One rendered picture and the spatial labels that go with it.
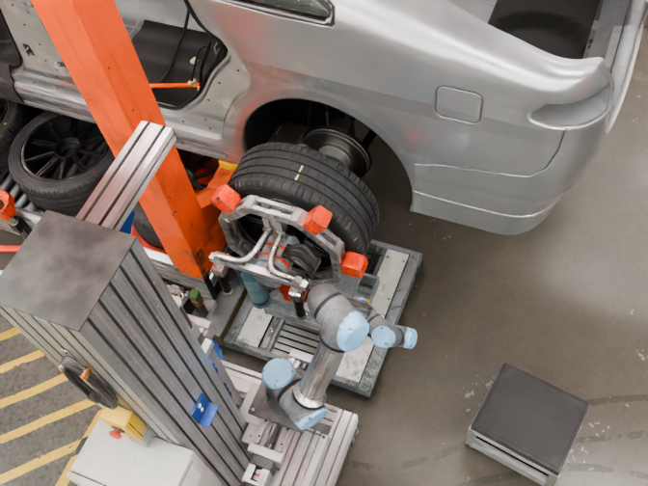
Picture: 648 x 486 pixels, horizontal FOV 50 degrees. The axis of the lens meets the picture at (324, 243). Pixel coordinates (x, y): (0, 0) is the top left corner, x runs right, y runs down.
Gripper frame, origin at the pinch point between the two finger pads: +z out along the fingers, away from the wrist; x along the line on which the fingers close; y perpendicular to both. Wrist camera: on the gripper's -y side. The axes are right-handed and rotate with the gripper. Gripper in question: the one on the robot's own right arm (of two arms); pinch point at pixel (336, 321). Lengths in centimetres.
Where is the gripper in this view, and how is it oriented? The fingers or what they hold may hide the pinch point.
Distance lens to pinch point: 277.6
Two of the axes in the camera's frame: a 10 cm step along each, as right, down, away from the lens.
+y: -5.6, -0.6, -8.3
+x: -1.2, 9.9, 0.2
